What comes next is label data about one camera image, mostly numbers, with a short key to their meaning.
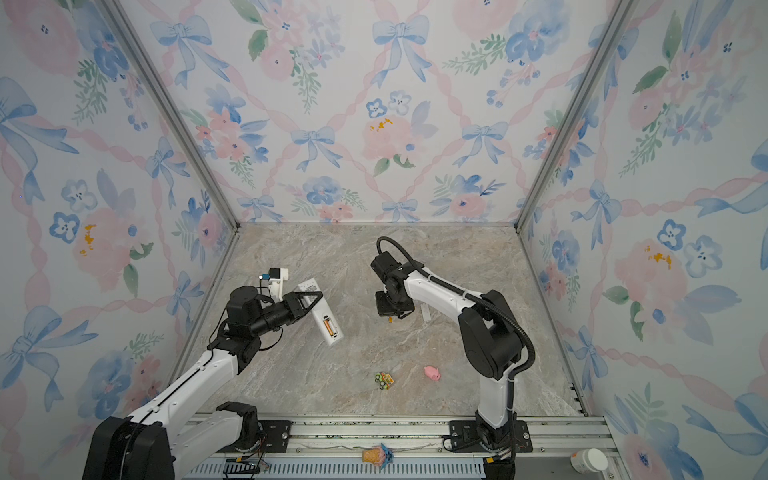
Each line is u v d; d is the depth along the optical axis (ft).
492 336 1.60
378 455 2.26
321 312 2.53
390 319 2.94
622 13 2.25
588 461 2.14
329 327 2.51
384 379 2.67
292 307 2.31
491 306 1.61
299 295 2.44
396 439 2.48
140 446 1.32
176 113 2.87
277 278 2.44
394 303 2.54
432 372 2.73
